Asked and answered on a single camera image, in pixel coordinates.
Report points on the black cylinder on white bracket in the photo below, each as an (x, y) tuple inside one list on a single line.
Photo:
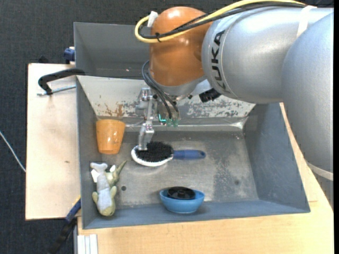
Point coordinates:
[(209, 95)]

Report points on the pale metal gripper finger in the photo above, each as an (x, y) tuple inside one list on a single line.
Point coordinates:
[(144, 139), (149, 107)]

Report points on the grey metal bin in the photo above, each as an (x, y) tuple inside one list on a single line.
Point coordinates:
[(201, 173)]

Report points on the blue bowl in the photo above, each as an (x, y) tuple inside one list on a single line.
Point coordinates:
[(182, 205)]

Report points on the pale wood flat board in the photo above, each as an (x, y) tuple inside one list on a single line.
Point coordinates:
[(50, 147)]

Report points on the orange plastic cup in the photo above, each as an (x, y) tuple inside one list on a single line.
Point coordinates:
[(110, 136)]

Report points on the black round lid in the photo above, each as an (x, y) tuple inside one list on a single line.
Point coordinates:
[(180, 192)]

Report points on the white and green plush toy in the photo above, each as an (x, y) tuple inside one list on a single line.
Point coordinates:
[(104, 192)]

